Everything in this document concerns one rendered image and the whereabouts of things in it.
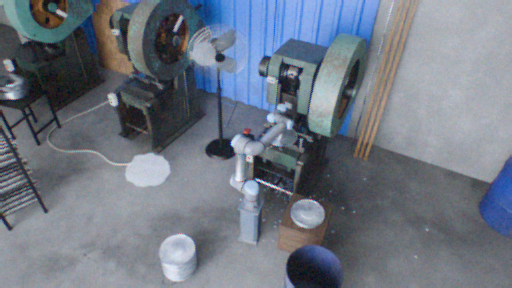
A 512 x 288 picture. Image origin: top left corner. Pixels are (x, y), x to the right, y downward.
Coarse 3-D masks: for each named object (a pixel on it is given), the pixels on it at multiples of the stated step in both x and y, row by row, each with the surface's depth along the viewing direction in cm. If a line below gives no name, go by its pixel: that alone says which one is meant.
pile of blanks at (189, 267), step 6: (192, 258) 293; (162, 264) 294; (168, 264) 286; (180, 264) 286; (186, 264) 290; (192, 264) 297; (168, 270) 291; (174, 270) 289; (180, 270) 290; (186, 270) 294; (192, 270) 301; (168, 276) 299; (174, 276) 296; (180, 276) 296; (186, 276) 299
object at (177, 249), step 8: (168, 240) 302; (176, 240) 302; (184, 240) 303; (192, 240) 302; (160, 248) 296; (168, 248) 296; (176, 248) 296; (184, 248) 296; (192, 248) 297; (160, 256) 290; (168, 256) 291; (176, 256) 291; (184, 256) 291; (176, 264) 285
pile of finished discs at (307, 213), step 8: (304, 200) 323; (296, 208) 315; (304, 208) 315; (312, 208) 316; (320, 208) 316; (296, 216) 309; (304, 216) 308; (312, 216) 308; (320, 216) 309; (304, 224) 302; (312, 224) 302; (320, 224) 305
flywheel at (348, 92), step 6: (354, 66) 306; (354, 72) 310; (348, 78) 311; (354, 78) 314; (348, 84) 282; (354, 84) 281; (348, 90) 281; (354, 90) 282; (342, 96) 288; (348, 96) 283; (354, 96) 285; (342, 102) 317; (342, 108) 316; (342, 114) 318
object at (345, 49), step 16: (336, 48) 258; (352, 48) 256; (336, 64) 253; (352, 64) 265; (320, 80) 256; (336, 80) 252; (320, 96) 258; (336, 96) 253; (320, 112) 264; (336, 112) 271; (320, 128) 277; (336, 128) 296
